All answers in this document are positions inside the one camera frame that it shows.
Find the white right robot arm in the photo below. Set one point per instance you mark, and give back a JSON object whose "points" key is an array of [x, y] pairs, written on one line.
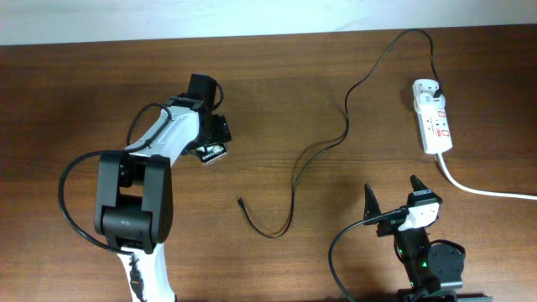
{"points": [[434, 268]]}

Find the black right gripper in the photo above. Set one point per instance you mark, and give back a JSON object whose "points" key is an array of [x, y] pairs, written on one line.
{"points": [[388, 226]]}

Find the white USB charger plug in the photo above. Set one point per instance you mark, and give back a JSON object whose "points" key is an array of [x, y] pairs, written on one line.
{"points": [[425, 93]]}

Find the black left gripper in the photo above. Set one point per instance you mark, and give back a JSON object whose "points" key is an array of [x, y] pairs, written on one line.
{"points": [[221, 131]]}

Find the white power strip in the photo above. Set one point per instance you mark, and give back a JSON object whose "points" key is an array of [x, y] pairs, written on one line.
{"points": [[434, 128]]}

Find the black Galaxy smartphone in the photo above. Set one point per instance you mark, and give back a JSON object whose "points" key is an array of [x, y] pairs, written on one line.
{"points": [[210, 153]]}

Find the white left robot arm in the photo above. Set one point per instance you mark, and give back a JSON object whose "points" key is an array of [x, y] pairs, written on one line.
{"points": [[134, 199]]}

